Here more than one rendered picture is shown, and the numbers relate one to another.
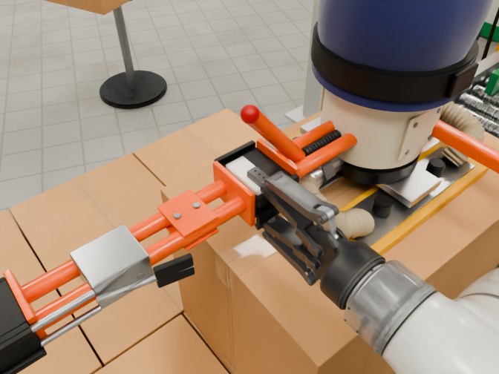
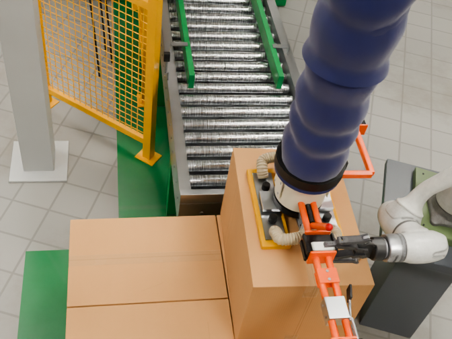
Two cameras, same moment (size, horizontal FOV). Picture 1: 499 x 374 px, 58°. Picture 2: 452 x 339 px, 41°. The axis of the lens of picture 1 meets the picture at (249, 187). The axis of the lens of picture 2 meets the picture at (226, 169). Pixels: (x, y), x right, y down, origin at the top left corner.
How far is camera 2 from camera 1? 1.59 m
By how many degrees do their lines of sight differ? 45
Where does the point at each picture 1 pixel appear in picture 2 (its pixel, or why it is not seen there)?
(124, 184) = (101, 328)
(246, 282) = not seen: hidden behind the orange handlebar
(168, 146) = (83, 280)
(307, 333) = (360, 280)
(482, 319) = (416, 231)
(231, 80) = not seen: outside the picture
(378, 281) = (393, 243)
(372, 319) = (399, 254)
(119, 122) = not seen: outside the picture
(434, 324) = (413, 242)
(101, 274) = (346, 313)
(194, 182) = (258, 271)
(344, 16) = (321, 171)
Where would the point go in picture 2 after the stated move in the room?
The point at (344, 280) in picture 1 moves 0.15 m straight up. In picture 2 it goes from (384, 251) to (400, 221)
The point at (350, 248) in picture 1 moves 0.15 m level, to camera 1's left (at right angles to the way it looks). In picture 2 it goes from (377, 241) to (357, 275)
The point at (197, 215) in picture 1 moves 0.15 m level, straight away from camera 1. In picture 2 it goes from (331, 273) to (284, 253)
